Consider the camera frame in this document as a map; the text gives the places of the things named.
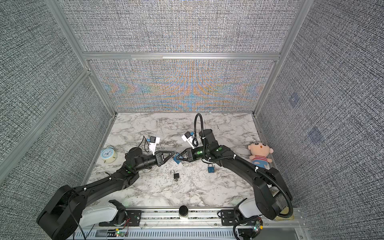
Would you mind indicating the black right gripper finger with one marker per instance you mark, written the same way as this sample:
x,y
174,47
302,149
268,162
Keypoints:
x,y
182,154
183,159

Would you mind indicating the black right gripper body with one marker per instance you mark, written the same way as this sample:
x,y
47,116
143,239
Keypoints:
x,y
190,152

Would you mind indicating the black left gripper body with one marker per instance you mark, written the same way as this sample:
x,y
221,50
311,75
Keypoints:
x,y
159,160

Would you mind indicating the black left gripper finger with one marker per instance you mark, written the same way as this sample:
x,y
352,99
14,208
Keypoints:
x,y
166,157
167,152

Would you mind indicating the blue padlock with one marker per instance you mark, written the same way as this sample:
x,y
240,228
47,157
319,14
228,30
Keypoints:
x,y
211,168
176,158

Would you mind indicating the small black padlock front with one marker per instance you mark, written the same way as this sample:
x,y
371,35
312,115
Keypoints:
x,y
175,175

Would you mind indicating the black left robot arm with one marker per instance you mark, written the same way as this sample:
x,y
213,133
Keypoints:
x,y
61,217

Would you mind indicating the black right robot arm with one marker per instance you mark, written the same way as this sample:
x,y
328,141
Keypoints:
x,y
271,195

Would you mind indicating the small blue alarm clock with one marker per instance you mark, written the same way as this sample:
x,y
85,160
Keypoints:
x,y
108,155

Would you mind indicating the pink plush doll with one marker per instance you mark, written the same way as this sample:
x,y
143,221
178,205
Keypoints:
x,y
260,155

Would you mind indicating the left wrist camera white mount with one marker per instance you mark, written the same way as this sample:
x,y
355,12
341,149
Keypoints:
x,y
153,141

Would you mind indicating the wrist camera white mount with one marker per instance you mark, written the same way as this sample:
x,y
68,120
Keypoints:
x,y
153,141
190,139

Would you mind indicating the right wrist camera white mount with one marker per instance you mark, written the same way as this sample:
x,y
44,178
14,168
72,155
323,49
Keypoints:
x,y
190,139

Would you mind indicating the black knob on rail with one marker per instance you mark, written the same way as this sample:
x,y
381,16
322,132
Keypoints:
x,y
183,212

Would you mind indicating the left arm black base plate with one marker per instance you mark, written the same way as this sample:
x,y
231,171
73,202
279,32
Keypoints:
x,y
123,218

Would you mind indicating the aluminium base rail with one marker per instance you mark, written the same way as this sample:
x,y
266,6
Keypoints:
x,y
150,223

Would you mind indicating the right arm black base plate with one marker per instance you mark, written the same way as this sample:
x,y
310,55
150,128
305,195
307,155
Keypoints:
x,y
237,217

